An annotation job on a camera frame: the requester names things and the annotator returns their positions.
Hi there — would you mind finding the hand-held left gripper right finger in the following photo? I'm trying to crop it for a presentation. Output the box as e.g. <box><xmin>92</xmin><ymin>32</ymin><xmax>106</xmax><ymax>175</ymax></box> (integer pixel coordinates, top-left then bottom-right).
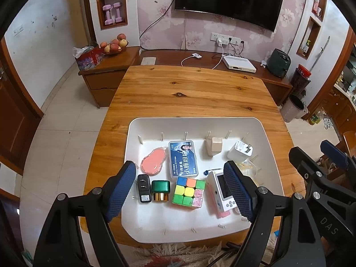
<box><xmin>223</xmin><ymin>160</ymin><xmax>326</xmax><ymax>267</ymax></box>

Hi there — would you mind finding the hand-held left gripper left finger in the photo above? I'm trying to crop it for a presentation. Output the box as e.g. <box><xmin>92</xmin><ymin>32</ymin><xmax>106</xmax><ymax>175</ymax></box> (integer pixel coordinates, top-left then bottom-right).
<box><xmin>33</xmin><ymin>160</ymin><xmax>137</xmax><ymax>267</ymax></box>

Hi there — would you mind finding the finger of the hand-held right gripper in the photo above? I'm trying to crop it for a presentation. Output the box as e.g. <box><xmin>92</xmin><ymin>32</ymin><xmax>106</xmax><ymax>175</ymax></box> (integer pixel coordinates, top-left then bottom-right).
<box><xmin>320</xmin><ymin>140</ymin><xmax>356</xmax><ymax>181</ymax></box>
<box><xmin>289</xmin><ymin>146</ymin><xmax>338</xmax><ymax>201</ymax></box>

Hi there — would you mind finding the white handheld game console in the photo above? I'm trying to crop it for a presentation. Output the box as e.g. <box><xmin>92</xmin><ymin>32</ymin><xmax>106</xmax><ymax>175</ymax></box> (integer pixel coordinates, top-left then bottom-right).
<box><xmin>204</xmin><ymin>169</ymin><xmax>240</xmax><ymax>212</ymax></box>

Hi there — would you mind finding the black charger plug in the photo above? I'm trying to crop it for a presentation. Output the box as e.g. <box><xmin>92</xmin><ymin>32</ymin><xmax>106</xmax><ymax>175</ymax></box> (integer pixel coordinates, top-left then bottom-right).
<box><xmin>137</xmin><ymin>174</ymin><xmax>152</xmax><ymax>203</ymax></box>

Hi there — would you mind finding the white charger plug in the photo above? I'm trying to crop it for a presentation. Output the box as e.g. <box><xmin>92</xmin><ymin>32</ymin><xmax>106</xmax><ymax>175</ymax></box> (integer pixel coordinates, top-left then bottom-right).
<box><xmin>227</xmin><ymin>140</ymin><xmax>255</xmax><ymax>162</ymax></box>

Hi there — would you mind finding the green box with gold base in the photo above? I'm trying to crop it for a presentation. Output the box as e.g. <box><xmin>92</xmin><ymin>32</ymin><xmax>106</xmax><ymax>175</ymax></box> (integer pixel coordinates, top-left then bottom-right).
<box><xmin>151</xmin><ymin>180</ymin><xmax>171</xmax><ymax>202</ymax></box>

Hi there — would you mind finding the pink kidney-shaped case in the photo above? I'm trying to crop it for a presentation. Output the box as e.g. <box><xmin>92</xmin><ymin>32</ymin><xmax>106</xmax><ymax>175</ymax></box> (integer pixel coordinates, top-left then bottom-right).
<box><xmin>140</xmin><ymin>147</ymin><xmax>166</xmax><ymax>176</ymax></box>

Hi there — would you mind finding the beige charger block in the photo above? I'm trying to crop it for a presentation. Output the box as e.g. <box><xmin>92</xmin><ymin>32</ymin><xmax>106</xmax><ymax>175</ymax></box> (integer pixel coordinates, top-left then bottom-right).
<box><xmin>206</xmin><ymin>136</ymin><xmax>223</xmax><ymax>157</ymax></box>

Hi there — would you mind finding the colourful puzzle cube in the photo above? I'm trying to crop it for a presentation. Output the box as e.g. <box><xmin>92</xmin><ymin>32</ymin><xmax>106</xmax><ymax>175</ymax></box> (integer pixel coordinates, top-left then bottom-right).
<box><xmin>172</xmin><ymin>176</ymin><xmax>206</xmax><ymax>209</ymax></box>

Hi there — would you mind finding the blue card box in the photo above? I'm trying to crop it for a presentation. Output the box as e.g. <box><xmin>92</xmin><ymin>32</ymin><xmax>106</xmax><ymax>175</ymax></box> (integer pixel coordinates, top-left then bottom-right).
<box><xmin>168</xmin><ymin>140</ymin><xmax>198</xmax><ymax>179</ymax></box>

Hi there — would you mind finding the white plastic tray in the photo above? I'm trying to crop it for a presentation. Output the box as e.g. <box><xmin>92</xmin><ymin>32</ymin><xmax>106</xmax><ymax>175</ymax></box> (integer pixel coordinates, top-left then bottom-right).
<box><xmin>121</xmin><ymin>117</ymin><xmax>285</xmax><ymax>244</ymax></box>

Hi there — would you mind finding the cooking oil bottle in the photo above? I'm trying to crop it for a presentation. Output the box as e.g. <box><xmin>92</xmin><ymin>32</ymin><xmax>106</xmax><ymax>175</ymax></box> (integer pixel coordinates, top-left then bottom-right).
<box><xmin>309</xmin><ymin>111</ymin><xmax>324</xmax><ymax>125</ymax></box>

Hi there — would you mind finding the pink-grey trash bin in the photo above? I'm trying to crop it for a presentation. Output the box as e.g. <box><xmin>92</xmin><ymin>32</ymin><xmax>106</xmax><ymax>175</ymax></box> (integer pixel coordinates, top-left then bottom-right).
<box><xmin>280</xmin><ymin>94</ymin><xmax>303</xmax><ymax>123</ymax></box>

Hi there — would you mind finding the dark jar with red lid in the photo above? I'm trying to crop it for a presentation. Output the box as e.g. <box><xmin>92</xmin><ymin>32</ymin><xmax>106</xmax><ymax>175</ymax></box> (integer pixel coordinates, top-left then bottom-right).
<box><xmin>291</xmin><ymin>64</ymin><xmax>311</xmax><ymax>96</ymax></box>

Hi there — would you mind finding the shaggy rug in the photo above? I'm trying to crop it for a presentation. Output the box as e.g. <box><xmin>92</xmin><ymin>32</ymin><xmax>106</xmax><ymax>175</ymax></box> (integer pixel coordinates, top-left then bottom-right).
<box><xmin>133</xmin><ymin>242</ymin><xmax>279</xmax><ymax>267</ymax></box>

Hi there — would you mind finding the curved sword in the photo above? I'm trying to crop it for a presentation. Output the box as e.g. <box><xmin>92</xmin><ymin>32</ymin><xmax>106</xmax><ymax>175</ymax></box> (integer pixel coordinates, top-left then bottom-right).
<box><xmin>311</xmin><ymin>36</ymin><xmax>330</xmax><ymax>73</ymax></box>

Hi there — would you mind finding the white set-top box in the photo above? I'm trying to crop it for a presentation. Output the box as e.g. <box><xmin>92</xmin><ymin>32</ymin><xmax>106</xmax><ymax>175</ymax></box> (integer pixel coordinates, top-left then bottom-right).
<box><xmin>222</xmin><ymin>55</ymin><xmax>257</xmax><ymax>73</ymax></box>

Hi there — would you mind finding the wooden side cabinet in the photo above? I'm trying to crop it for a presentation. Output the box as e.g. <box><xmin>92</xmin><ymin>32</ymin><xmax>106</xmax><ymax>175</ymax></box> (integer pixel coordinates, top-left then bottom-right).
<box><xmin>78</xmin><ymin>47</ymin><xmax>141</xmax><ymax>108</ymax></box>

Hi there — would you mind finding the wooden door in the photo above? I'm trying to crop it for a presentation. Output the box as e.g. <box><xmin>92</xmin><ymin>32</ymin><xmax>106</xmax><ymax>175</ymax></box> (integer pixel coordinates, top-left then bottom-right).
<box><xmin>0</xmin><ymin>39</ymin><xmax>43</xmax><ymax>176</ymax></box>

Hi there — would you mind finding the red tissue pack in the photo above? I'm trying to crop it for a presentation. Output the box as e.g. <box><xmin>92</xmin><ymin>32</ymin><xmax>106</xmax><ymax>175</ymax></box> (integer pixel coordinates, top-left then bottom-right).
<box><xmin>73</xmin><ymin>46</ymin><xmax>104</xmax><ymax>71</ymax></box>

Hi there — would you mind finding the wooden television cabinet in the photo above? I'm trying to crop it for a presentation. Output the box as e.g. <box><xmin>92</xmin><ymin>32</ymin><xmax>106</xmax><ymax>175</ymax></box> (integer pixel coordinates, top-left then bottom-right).
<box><xmin>138</xmin><ymin>49</ymin><xmax>293</xmax><ymax>106</ymax></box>

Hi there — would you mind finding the bowl of fruit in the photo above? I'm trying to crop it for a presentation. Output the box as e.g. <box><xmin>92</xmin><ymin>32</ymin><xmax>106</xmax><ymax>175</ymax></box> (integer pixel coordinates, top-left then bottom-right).
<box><xmin>100</xmin><ymin>33</ymin><xmax>129</xmax><ymax>55</ymax></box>

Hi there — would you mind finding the pink dumbbell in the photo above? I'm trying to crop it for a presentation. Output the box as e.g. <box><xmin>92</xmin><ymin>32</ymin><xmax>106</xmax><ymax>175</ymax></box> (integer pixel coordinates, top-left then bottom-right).
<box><xmin>112</xmin><ymin>3</ymin><xmax>123</xmax><ymax>23</ymax></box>
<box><xmin>103</xmin><ymin>5</ymin><xmax>114</xmax><ymax>25</ymax></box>

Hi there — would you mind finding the white charging cable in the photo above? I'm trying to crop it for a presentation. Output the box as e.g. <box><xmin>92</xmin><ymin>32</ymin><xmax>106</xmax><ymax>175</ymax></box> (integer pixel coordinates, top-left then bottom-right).
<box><xmin>181</xmin><ymin>46</ymin><xmax>224</xmax><ymax>70</ymax></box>

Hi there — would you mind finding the white wall socket strip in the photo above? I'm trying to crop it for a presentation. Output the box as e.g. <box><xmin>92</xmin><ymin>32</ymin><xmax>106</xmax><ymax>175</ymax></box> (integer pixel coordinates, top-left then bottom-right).
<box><xmin>210</xmin><ymin>32</ymin><xmax>245</xmax><ymax>45</ymax></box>

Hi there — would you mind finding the black television cable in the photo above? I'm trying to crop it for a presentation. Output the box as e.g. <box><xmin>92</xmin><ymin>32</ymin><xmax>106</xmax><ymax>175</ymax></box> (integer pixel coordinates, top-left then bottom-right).
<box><xmin>139</xmin><ymin>0</ymin><xmax>176</xmax><ymax>50</ymax></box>

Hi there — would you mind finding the black wall television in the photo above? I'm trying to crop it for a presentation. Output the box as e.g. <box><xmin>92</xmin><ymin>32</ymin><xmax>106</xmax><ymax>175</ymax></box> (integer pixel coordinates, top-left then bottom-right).
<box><xmin>174</xmin><ymin>0</ymin><xmax>286</xmax><ymax>32</ymax></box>

